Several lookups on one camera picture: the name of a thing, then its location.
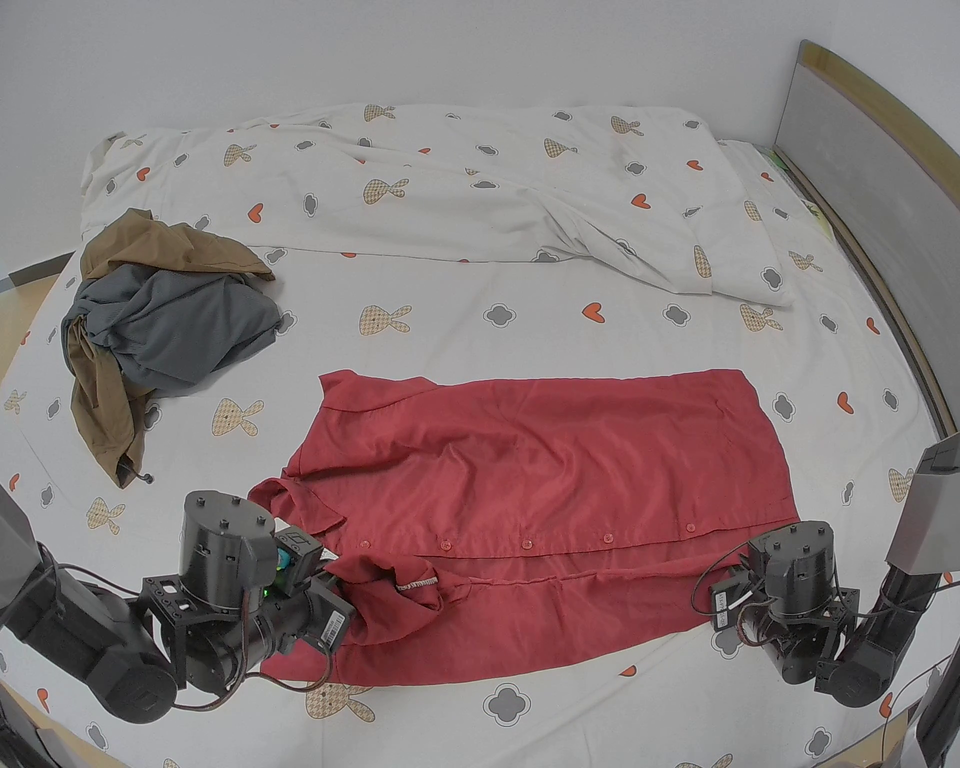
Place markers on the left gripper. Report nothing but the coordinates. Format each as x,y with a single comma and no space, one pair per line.
292,626

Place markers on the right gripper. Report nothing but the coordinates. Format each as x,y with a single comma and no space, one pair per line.
739,619

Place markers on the red shirt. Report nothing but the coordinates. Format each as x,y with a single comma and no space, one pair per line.
525,465

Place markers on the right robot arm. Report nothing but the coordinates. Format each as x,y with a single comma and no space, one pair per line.
795,570

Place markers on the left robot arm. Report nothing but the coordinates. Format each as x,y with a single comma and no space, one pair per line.
90,637

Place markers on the bed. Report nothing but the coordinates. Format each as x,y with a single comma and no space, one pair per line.
525,337

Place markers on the grey garment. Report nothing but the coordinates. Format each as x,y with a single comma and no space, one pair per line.
187,322

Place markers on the brown garment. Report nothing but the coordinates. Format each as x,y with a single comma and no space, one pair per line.
165,247

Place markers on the white printed quilt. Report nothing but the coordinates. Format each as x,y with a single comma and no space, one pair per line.
450,180

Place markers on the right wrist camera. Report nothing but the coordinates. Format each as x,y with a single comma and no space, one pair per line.
750,562

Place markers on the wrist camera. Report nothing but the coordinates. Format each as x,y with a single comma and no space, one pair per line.
750,562
296,559

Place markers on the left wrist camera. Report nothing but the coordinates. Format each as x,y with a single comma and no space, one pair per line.
296,559

